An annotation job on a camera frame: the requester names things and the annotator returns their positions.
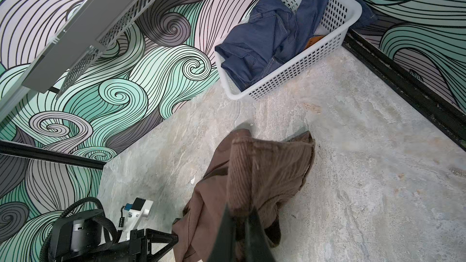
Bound orange garment in basket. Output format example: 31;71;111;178
305;35;325;49

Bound black perforated wall tray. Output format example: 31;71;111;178
21;0;156;95

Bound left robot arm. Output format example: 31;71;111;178
40;197;178;262

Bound white plastic laundry basket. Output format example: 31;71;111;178
214;0;362;101

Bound brown corduroy trousers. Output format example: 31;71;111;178
172;129;316;262

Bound blue denim trousers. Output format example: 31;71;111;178
214;0;378;92

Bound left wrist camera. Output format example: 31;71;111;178
117;198;154;242

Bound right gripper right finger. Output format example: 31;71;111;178
245;208;275;262

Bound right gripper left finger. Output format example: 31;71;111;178
207;205;236;262

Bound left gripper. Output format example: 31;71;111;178
92;229;178;262

